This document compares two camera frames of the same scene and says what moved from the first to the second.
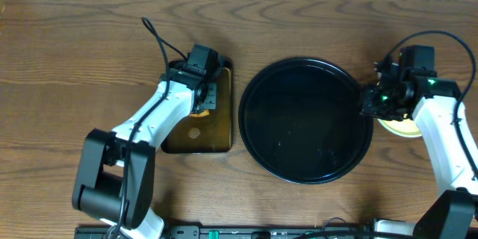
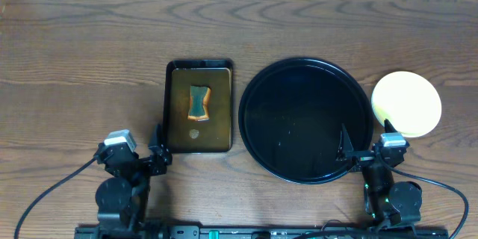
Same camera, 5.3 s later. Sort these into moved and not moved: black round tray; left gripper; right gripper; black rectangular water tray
Moved: left gripper; right gripper
Not moved: black rectangular water tray; black round tray
